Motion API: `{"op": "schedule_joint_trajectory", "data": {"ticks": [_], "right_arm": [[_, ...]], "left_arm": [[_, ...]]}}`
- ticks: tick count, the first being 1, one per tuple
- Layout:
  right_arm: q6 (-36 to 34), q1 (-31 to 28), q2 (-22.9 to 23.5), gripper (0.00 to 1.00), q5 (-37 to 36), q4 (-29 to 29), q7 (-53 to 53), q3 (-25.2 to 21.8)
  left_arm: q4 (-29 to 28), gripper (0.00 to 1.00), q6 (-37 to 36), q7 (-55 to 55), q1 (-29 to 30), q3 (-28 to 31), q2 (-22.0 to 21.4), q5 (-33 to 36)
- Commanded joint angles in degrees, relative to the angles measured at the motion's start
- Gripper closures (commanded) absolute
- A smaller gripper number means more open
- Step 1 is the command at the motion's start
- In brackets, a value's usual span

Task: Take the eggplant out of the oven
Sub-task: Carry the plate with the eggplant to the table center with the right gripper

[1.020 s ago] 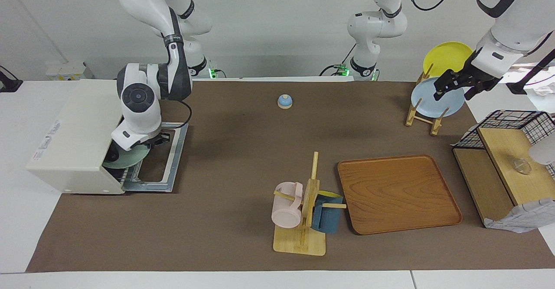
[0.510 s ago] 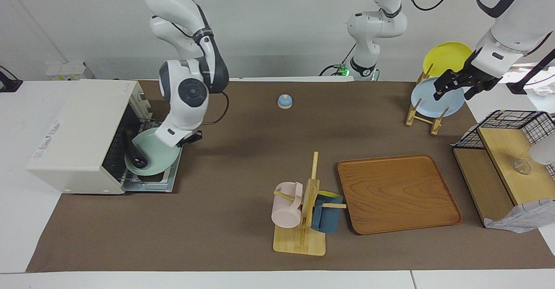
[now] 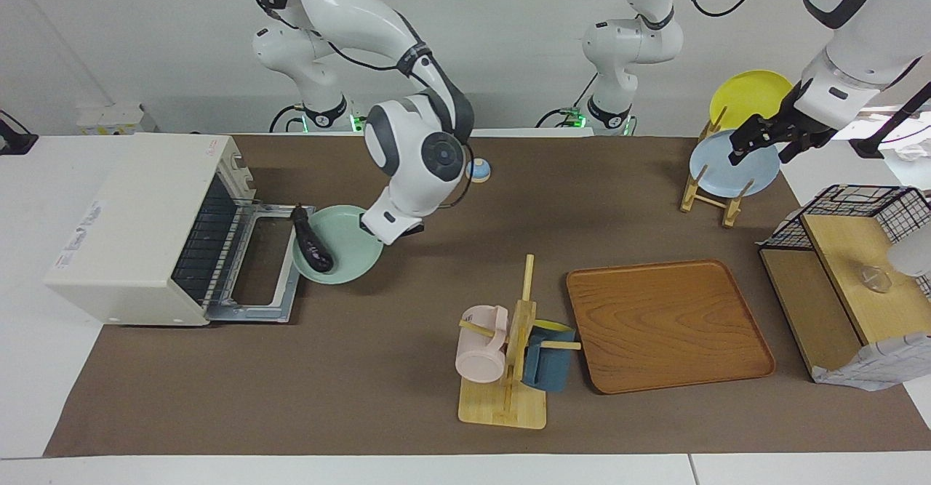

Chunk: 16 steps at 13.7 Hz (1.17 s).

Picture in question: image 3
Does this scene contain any black left base cable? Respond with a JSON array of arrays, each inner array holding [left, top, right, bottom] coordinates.
[[536, 71, 599, 129]]

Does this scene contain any grey checkered cloth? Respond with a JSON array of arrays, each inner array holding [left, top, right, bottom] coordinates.
[[811, 332, 931, 391]]

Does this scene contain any brown table mat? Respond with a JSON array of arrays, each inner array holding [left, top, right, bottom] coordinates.
[[44, 134, 931, 458]]

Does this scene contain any yellow plate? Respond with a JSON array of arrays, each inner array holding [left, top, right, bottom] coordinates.
[[709, 70, 798, 133]]

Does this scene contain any white power box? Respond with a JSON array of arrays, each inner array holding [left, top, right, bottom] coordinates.
[[76, 102, 146, 136]]

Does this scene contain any wooden mug tree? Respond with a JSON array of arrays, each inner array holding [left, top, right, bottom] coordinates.
[[458, 254, 583, 430]]

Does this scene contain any black wire basket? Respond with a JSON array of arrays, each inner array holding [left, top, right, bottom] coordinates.
[[759, 185, 931, 300]]

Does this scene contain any black right base cable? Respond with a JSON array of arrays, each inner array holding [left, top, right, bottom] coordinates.
[[268, 103, 306, 134]]

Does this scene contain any black wire basket shelf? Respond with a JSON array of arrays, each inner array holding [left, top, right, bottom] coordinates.
[[759, 212, 931, 382]]

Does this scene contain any mint green plate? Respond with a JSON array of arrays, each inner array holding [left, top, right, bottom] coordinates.
[[292, 205, 384, 285]]

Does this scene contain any white crumpled bag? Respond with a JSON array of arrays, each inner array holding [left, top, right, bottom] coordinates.
[[876, 130, 931, 180]]

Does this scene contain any black clamp mount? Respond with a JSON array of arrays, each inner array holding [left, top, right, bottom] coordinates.
[[0, 111, 39, 156]]

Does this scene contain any clear glass cup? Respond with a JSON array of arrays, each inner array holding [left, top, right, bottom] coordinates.
[[862, 263, 893, 294]]

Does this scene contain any pink mug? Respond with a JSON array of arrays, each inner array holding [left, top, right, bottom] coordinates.
[[455, 305, 510, 384]]

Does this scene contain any oven glass door with handle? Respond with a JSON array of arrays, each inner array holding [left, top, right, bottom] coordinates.
[[206, 204, 316, 324]]

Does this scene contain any white cup in basket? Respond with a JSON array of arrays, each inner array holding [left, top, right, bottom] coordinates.
[[887, 231, 931, 279]]

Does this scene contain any black base cable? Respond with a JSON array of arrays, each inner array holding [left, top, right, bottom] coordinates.
[[536, 71, 599, 129], [268, 103, 306, 134]]

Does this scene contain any dark purple eggplant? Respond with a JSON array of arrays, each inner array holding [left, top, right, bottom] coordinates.
[[291, 204, 335, 273]]

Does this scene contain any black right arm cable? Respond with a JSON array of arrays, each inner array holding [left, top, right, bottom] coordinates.
[[247, 0, 477, 209]]

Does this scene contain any wooden plate rack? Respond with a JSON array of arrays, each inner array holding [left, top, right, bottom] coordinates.
[[680, 107, 755, 228]]

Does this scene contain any white toaster oven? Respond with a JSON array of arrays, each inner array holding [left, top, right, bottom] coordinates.
[[44, 134, 257, 326]]

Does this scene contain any oven wire rack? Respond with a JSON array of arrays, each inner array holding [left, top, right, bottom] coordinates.
[[173, 177, 241, 305]]

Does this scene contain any brown wooden tray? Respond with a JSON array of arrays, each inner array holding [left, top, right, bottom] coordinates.
[[566, 259, 777, 395]]

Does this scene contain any dark blue mug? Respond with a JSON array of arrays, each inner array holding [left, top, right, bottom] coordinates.
[[522, 319, 577, 393]]

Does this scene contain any light blue plate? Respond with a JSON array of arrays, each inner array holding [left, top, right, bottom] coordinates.
[[689, 129, 781, 199]]

